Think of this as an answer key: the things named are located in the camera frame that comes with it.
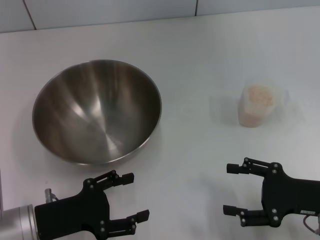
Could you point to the clear plastic measuring cup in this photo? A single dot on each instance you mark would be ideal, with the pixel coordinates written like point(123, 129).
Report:
point(252, 117)

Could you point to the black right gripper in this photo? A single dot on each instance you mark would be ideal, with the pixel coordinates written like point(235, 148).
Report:
point(292, 195)

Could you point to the white rice grains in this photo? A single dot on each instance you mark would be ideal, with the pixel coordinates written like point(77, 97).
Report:
point(258, 96)

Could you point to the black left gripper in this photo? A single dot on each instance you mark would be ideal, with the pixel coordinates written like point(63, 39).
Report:
point(72, 215)

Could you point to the stainless steel mixing bowl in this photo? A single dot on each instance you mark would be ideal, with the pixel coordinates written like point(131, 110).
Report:
point(95, 112)

